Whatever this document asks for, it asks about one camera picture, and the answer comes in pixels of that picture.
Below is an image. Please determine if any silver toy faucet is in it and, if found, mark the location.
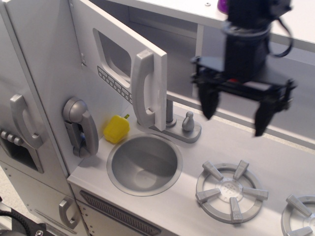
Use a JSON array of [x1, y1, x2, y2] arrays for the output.
[[136, 98, 202, 144]]

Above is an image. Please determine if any small grey lower handle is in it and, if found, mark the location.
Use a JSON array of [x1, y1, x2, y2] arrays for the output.
[[59, 197, 80, 230]]

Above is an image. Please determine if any round silver sink bowl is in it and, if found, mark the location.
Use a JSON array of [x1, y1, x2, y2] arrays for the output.
[[107, 134, 183, 197]]

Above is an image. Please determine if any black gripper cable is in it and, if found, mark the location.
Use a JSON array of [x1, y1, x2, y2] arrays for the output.
[[267, 17, 294, 59]]

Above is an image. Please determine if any grey fridge ice dispenser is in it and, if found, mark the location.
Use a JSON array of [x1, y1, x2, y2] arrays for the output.
[[0, 128, 44, 174]]

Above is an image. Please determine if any grey toy telephone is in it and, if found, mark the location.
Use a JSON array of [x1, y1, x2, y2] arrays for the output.
[[63, 97, 98, 158]]

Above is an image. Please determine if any white toy microwave door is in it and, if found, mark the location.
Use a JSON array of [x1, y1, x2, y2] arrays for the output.
[[70, 0, 167, 131]]

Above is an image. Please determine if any dark oven vent grille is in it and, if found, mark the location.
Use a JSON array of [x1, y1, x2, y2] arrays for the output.
[[80, 191, 161, 236]]

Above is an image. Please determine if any grey fridge door handle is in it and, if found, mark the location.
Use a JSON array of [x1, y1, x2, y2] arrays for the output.
[[9, 93, 44, 150]]

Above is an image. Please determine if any yellow toy bell pepper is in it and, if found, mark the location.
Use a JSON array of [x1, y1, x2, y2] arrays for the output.
[[103, 114, 130, 144]]

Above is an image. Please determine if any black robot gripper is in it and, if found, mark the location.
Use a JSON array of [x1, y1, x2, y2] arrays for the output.
[[191, 24, 296, 137]]

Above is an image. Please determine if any purple toy eggplant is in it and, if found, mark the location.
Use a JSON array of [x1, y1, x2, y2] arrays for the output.
[[217, 0, 229, 14]]

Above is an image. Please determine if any black equipment at corner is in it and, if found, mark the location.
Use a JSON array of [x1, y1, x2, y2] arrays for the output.
[[0, 198, 52, 236]]

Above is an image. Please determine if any grey toy stove burner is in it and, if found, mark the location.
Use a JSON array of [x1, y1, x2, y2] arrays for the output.
[[195, 160, 269, 224]]

